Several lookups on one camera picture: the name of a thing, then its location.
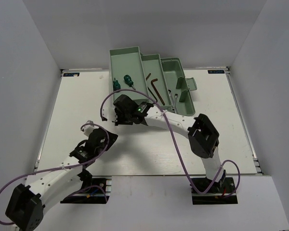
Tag small silver ratchet wrench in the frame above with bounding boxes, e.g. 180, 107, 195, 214
172, 94, 178, 114

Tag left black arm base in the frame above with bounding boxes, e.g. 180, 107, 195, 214
60, 177, 112, 205

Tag left blue table label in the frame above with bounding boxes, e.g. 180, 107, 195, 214
63, 73, 80, 77

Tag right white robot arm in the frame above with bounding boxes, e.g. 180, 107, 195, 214
114, 94, 226, 192

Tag green plastic toolbox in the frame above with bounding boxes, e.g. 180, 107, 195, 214
109, 46, 197, 116

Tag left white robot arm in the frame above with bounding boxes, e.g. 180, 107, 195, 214
5, 126, 118, 231

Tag green screwdriver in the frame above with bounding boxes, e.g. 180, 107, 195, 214
113, 78, 121, 91
123, 75, 135, 90

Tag blue table label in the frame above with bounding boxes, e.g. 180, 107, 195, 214
208, 70, 225, 74
63, 73, 80, 77

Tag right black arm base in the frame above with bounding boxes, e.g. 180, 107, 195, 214
191, 177, 238, 205

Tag right blue table label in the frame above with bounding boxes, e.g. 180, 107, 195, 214
208, 70, 225, 74

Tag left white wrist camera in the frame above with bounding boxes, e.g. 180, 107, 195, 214
80, 120, 95, 137

